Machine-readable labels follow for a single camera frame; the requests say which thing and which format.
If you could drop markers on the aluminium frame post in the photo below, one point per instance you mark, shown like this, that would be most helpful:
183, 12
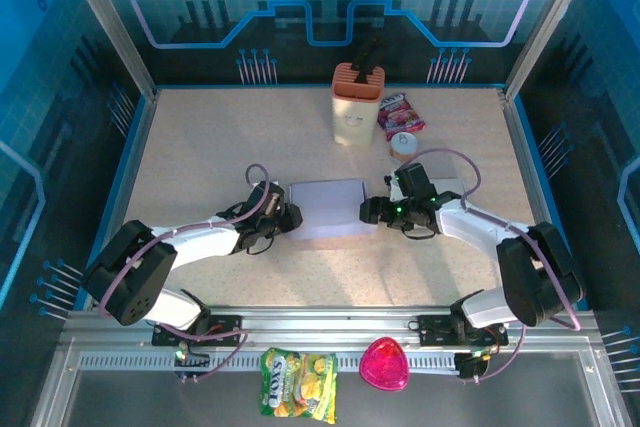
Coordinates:
105, 12
544, 12

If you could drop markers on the lilac paper box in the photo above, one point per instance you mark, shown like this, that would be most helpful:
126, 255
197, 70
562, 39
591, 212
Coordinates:
330, 209

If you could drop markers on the pink heart-shaped container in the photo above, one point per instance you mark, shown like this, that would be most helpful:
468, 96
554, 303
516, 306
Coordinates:
384, 364

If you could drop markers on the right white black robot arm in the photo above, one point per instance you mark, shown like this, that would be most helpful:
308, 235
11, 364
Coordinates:
480, 232

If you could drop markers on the green yellow candy bag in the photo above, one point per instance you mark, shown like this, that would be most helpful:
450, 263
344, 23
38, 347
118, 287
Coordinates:
297, 384

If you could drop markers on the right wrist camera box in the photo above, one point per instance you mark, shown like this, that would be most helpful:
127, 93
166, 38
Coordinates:
392, 186

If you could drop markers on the beige knife block orange top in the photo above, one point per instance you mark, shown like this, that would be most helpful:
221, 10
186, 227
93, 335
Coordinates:
352, 112

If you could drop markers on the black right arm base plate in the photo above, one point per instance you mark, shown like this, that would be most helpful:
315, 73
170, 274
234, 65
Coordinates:
435, 329

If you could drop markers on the small pull-tab can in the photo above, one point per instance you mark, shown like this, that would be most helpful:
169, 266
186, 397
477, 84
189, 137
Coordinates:
403, 144

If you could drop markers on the red purple candy packet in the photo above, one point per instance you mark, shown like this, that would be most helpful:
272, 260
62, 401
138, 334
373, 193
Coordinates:
400, 117

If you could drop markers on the small black circuit board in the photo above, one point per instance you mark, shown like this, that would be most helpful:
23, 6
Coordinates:
472, 364
192, 364

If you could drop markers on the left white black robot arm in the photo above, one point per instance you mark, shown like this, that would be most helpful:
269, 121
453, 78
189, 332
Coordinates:
200, 247

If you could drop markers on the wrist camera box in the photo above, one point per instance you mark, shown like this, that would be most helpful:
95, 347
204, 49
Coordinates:
262, 184
392, 186

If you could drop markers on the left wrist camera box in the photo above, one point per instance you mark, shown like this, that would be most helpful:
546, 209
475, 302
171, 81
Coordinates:
262, 184

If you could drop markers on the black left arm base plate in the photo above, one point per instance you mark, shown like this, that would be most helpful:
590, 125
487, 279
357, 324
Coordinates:
225, 329

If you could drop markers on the aluminium table rail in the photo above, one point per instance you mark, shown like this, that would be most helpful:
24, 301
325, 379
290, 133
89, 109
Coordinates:
325, 329

